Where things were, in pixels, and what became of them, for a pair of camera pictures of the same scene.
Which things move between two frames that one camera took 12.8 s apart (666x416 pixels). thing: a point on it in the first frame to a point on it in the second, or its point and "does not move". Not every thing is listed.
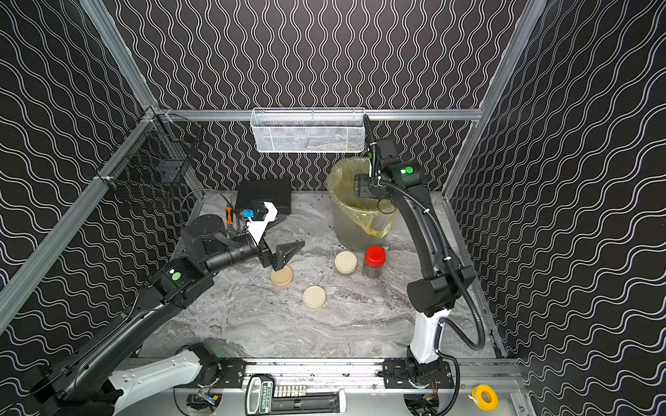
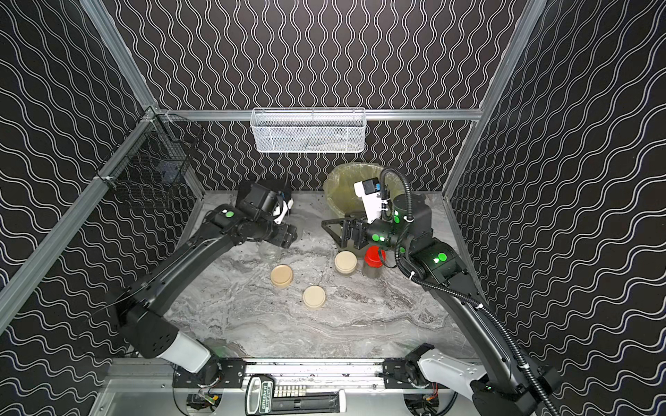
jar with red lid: x=375 y=258 does not move
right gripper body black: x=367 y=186 to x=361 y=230
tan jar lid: x=282 y=278 does not move
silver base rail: x=333 y=373 does not move
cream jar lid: x=314 y=296 does not move
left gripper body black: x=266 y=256 to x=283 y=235
